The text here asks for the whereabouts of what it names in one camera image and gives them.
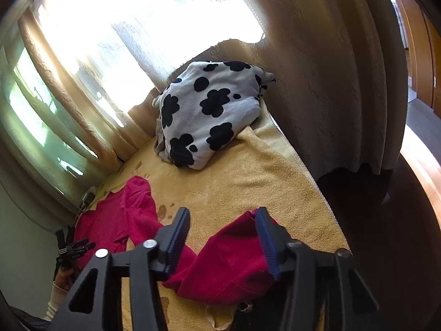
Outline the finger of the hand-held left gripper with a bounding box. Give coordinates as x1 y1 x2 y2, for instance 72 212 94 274
64 239 96 261
55 226 76 250

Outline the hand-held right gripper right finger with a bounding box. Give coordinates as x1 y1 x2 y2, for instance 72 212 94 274
254 207 380 331

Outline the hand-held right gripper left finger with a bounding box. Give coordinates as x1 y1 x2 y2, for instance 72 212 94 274
48 207 191 331

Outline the red garment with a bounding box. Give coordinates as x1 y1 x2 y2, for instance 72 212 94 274
73 176 292 306

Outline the person's left forearm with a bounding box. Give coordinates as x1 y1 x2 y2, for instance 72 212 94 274
43 281 70 322

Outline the person's left hand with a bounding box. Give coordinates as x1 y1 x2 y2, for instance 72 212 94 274
54 269 76 292

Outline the white power strip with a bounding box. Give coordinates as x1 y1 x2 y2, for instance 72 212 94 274
79 185 100 214

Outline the beige towel blanket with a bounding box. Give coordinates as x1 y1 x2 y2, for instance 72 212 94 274
74 38 350 331

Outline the cow print garment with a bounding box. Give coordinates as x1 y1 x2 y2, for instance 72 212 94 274
152 61 276 170

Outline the beige curtain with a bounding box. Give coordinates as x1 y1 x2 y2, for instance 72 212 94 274
0 7 166 231
238 0 409 180

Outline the white sheer curtain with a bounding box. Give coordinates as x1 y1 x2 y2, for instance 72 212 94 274
38 0 266 128

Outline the wooden door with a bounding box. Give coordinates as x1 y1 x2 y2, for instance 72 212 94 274
393 0 441 111

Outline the cream fabric strap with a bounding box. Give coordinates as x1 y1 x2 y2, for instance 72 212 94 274
205 301 254 330

